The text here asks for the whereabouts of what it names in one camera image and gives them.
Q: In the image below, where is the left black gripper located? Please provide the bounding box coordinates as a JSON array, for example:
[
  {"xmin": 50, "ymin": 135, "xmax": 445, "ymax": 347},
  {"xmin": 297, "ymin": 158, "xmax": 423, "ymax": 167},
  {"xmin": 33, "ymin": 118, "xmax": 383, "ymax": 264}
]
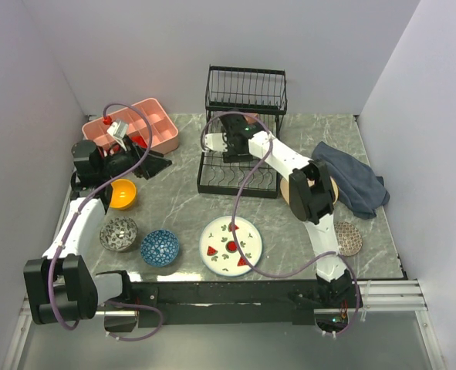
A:
[{"xmin": 99, "ymin": 134, "xmax": 172, "ymax": 180}]

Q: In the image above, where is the orange bowl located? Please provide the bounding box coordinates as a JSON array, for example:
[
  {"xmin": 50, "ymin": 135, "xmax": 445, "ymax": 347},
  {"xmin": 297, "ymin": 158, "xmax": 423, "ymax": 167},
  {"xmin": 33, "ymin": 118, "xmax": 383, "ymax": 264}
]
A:
[{"xmin": 110, "ymin": 179, "xmax": 137, "ymax": 210}]

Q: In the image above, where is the pink coffee mug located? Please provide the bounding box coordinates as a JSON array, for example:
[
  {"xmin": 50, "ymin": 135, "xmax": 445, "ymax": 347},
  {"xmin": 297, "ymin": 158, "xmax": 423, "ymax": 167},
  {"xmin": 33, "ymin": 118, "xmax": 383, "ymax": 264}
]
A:
[{"xmin": 244, "ymin": 113, "xmax": 258, "ymax": 125}]

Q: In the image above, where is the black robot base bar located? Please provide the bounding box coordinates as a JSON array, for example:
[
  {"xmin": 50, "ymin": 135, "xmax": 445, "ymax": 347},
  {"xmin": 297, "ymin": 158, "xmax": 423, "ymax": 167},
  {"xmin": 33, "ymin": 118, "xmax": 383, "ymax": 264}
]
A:
[{"xmin": 98, "ymin": 277, "xmax": 363, "ymax": 328}]

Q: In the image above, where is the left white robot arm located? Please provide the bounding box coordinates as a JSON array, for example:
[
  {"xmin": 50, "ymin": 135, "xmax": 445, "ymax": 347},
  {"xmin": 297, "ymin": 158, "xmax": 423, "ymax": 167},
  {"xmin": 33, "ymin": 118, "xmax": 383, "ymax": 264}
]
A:
[{"xmin": 23, "ymin": 137, "xmax": 172, "ymax": 330}]

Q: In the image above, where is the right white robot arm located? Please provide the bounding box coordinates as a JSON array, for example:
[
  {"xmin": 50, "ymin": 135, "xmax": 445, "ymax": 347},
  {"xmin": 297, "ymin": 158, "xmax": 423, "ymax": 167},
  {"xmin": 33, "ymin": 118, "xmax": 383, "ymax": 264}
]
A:
[{"xmin": 218, "ymin": 111, "xmax": 356, "ymax": 307}]

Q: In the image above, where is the red item in tray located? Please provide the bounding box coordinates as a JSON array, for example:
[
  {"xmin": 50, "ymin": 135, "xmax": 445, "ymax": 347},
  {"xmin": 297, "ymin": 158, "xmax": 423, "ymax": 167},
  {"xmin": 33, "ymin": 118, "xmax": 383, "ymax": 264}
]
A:
[{"xmin": 131, "ymin": 135, "xmax": 147, "ymax": 149}]

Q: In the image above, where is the pink compartment tray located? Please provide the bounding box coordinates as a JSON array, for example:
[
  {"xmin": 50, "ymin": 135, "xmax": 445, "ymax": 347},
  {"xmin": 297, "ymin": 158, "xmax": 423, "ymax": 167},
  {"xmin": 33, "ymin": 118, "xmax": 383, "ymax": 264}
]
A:
[{"xmin": 82, "ymin": 98, "xmax": 179, "ymax": 154}]

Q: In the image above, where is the beige bird plate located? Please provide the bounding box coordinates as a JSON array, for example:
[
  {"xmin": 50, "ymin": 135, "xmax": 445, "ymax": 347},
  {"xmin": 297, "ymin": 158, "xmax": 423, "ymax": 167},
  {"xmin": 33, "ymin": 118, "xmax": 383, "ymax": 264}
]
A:
[{"xmin": 279, "ymin": 177, "xmax": 339, "ymax": 205}]

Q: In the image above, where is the grey patterned bowl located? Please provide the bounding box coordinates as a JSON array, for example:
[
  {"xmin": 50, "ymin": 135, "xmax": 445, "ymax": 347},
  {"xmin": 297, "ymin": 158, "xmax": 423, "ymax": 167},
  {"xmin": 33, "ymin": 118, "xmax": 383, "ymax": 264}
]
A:
[{"xmin": 100, "ymin": 217, "xmax": 138, "ymax": 253}]

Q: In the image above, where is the white watermelon plate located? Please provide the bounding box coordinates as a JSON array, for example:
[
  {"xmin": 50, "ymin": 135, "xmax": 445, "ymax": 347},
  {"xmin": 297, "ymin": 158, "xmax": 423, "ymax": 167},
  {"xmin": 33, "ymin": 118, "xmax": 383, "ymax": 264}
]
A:
[{"xmin": 199, "ymin": 216, "xmax": 263, "ymax": 278}]

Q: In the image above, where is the blue triangle pattern bowl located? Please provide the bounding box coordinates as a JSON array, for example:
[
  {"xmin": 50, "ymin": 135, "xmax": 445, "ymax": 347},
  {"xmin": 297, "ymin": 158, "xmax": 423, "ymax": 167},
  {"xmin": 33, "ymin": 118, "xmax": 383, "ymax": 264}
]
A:
[{"xmin": 140, "ymin": 229, "xmax": 180, "ymax": 267}]

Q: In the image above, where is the blue cloth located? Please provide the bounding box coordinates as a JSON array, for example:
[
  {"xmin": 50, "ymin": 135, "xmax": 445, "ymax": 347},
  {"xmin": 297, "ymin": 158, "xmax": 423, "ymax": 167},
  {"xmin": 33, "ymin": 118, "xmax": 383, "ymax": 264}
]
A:
[{"xmin": 312, "ymin": 142, "xmax": 390, "ymax": 220}]

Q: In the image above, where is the red patterned small bowl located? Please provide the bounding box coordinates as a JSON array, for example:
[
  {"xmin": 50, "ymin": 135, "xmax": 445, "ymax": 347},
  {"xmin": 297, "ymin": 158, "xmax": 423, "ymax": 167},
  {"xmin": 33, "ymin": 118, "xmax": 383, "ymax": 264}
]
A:
[{"xmin": 334, "ymin": 221, "xmax": 363, "ymax": 257}]

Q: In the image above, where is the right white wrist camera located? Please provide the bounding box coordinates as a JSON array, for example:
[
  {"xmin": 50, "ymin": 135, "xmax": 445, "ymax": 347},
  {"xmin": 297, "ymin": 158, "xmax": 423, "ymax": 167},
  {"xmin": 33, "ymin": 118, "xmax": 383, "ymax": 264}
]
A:
[{"xmin": 202, "ymin": 133, "xmax": 228, "ymax": 152}]

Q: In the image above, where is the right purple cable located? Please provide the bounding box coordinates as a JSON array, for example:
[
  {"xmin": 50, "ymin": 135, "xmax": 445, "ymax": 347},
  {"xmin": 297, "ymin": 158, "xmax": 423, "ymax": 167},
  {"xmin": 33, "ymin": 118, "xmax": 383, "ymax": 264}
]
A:
[{"xmin": 201, "ymin": 111, "xmax": 360, "ymax": 336}]

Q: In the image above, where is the black wire dish rack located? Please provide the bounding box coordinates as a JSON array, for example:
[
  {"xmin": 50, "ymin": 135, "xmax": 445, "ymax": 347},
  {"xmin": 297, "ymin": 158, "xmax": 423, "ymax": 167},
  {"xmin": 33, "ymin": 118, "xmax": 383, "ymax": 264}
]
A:
[{"xmin": 197, "ymin": 66, "xmax": 287, "ymax": 195}]

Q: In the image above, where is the aluminium frame rail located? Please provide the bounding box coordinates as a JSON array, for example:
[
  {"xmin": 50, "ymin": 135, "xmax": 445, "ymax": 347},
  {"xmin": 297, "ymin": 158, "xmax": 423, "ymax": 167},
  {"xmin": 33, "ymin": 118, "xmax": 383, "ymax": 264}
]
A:
[{"xmin": 358, "ymin": 280, "xmax": 427, "ymax": 312}]

